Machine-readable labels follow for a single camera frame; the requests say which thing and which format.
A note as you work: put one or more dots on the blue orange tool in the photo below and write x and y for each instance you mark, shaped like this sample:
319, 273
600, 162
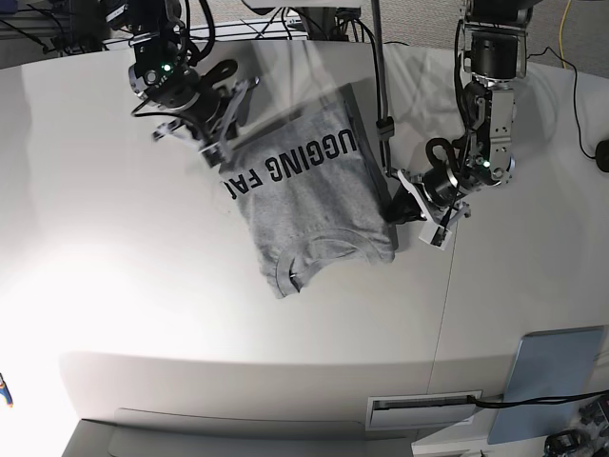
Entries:
5, 392

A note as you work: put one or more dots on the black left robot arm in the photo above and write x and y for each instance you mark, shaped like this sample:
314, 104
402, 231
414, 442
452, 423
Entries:
489, 54

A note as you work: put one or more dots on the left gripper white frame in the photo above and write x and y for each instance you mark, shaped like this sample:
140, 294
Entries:
413, 202

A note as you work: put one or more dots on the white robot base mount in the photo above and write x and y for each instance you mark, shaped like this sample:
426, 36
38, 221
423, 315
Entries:
321, 20

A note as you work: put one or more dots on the black round puck device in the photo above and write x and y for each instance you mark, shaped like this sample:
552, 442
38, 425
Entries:
602, 155

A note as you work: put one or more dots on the black teal device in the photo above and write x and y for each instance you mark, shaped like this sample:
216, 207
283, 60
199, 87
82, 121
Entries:
566, 443

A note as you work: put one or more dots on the white cable outlet box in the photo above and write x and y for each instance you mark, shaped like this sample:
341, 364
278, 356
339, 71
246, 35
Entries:
406, 412

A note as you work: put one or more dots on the grey T-shirt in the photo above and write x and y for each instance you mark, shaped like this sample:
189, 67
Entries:
311, 193

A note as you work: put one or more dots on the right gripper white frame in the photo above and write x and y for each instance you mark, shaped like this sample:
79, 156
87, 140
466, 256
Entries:
210, 138

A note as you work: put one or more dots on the blue-grey flat panel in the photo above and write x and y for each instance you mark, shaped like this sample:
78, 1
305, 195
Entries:
548, 363

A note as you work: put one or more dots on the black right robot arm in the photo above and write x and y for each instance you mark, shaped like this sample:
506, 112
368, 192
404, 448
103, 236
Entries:
200, 109

